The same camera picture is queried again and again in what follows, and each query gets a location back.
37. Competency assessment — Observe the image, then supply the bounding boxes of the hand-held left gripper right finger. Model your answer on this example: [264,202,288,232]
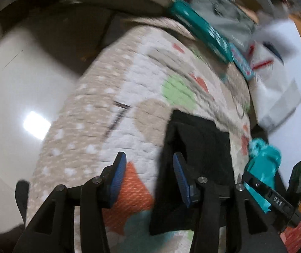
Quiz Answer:
[173,152,288,253]

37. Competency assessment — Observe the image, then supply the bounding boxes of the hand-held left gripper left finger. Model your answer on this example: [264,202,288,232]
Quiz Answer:
[12,151,127,253]

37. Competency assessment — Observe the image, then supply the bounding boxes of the black pants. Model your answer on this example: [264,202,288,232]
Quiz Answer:
[150,110,236,236]

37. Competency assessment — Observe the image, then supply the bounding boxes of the teal star fleece blanket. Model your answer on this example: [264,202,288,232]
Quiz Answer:
[245,138,282,213]

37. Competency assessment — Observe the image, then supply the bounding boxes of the patterned quilted bedspread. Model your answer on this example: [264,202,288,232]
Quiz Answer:
[25,17,301,253]

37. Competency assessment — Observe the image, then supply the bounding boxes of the white plastic bag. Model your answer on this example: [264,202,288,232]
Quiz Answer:
[248,18,301,133]

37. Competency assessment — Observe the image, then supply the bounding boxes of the teal box with shapes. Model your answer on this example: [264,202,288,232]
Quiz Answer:
[228,42,256,81]

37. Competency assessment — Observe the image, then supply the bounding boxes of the teal rectangular box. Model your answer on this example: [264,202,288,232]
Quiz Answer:
[169,0,232,64]

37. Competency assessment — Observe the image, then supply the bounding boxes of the grey laptop bag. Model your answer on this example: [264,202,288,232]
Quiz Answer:
[193,0,257,48]

